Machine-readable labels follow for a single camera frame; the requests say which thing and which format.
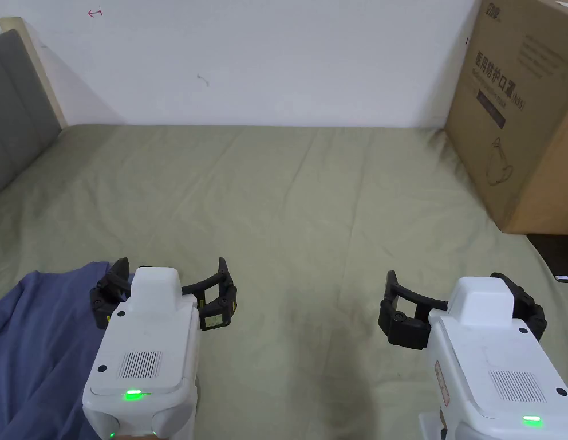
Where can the bed with pale green sheet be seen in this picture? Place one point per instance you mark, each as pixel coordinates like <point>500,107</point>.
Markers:
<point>284,201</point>

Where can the grey padded headboard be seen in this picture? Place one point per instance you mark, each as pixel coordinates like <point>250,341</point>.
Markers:
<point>16,114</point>

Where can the blue garment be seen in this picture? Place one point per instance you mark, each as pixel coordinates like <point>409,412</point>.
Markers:
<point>41,348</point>

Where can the large brown cardboard carton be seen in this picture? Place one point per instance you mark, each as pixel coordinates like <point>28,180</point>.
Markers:
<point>517,110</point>

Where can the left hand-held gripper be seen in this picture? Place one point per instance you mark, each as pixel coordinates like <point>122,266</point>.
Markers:
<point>146,339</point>

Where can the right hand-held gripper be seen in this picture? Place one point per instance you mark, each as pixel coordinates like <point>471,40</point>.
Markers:
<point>490,362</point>

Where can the person's left hand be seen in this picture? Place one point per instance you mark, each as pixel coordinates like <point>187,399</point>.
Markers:
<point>137,437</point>

